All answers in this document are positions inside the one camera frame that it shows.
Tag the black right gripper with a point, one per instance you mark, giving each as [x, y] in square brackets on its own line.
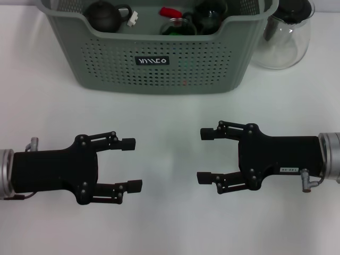
[279, 156]

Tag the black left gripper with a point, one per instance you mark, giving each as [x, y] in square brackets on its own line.
[58, 171]

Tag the green rectangular brick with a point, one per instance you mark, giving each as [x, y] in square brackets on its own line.
[174, 33]

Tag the glass teacup black holder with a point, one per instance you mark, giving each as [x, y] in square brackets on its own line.
[183, 26]
[210, 17]

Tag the white brick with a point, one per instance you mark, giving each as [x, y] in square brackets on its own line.
[132, 18]

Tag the dark red long brick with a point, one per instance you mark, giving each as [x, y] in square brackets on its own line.
[170, 12]

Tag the grey-green perforated storage bin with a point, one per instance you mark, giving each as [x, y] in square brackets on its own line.
[186, 71]

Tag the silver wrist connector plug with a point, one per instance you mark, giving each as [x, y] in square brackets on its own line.
[306, 182]
[33, 143]

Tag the glass carafe black lid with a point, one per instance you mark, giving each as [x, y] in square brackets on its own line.
[287, 45]

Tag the black clay teapot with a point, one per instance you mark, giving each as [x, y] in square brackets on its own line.
[102, 17]

